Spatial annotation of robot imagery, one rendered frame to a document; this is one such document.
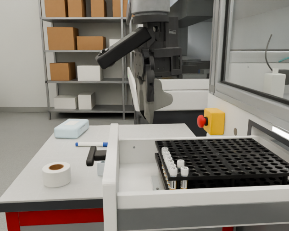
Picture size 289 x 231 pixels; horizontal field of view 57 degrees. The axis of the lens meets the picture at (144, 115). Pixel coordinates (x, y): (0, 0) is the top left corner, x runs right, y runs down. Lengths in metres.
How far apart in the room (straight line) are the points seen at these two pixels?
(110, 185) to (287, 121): 0.36
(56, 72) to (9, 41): 1.12
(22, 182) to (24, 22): 4.46
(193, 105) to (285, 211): 0.93
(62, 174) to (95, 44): 3.71
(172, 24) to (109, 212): 0.36
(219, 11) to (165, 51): 0.43
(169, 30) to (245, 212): 0.35
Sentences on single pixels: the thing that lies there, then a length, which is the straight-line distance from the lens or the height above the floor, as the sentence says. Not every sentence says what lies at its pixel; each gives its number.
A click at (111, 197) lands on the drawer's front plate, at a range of 0.38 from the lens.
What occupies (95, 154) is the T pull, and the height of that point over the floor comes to 0.91.
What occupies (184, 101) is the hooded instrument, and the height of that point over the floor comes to 0.85.
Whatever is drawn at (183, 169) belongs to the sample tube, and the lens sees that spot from 0.43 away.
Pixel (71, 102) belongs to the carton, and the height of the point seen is 0.26.
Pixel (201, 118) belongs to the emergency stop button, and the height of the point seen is 0.89.
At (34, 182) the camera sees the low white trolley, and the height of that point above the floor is 0.76.
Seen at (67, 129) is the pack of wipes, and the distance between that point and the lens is 1.07.
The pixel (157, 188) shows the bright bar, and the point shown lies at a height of 0.85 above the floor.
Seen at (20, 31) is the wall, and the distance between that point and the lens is 5.14.
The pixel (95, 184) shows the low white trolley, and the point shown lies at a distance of 0.72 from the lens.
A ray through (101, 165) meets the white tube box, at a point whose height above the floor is 0.79.
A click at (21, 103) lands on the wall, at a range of 5.26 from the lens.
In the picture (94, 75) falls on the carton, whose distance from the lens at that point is 4.28.
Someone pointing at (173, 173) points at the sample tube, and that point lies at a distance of 0.43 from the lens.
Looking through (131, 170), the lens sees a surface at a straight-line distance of 0.60.
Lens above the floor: 1.10
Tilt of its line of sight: 14 degrees down
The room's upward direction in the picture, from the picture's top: straight up
